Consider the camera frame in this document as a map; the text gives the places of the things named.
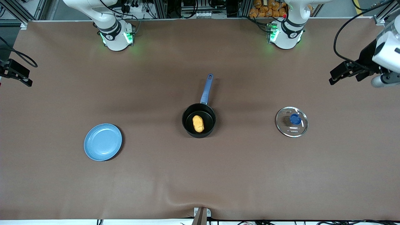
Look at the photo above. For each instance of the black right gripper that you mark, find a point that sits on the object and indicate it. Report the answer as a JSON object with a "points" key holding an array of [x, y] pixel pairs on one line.
{"points": [[13, 70]]}

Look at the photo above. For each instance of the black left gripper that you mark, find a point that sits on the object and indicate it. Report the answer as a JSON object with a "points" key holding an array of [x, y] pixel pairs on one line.
{"points": [[366, 57]]}

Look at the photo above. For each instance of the glass lid with blue knob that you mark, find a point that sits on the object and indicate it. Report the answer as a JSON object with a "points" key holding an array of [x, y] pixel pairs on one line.
{"points": [[286, 125]]}

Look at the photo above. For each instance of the yellow potato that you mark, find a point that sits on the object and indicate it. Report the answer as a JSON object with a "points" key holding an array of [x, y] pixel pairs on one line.
{"points": [[198, 123]]}

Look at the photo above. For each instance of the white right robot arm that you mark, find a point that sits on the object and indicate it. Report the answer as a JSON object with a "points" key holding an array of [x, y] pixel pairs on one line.
{"points": [[114, 39]]}

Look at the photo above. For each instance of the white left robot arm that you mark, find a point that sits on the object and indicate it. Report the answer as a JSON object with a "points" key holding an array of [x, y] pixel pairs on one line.
{"points": [[286, 39]]}

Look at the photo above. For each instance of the pile of orange bags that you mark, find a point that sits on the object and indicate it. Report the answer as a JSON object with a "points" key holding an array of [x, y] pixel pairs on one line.
{"points": [[268, 7]]}

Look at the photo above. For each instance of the blue plate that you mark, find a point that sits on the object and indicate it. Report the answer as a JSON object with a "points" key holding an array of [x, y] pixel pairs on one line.
{"points": [[103, 142]]}

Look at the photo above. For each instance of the white socket strip black plugs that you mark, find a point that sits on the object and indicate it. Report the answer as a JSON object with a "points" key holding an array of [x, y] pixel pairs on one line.
{"points": [[134, 7]]}

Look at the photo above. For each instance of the brown table mat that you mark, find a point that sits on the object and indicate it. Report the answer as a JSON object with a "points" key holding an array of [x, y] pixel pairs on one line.
{"points": [[250, 172]]}

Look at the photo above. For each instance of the white power strip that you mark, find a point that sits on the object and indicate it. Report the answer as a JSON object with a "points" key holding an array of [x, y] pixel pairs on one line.
{"points": [[193, 14]]}

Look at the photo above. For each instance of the aluminium frame profile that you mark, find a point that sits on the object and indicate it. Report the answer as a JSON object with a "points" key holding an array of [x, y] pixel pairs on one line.
{"points": [[379, 19], [18, 11]]}

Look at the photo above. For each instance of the metal table clamp bracket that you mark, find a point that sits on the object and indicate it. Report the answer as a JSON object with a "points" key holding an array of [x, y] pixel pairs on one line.
{"points": [[201, 217]]}

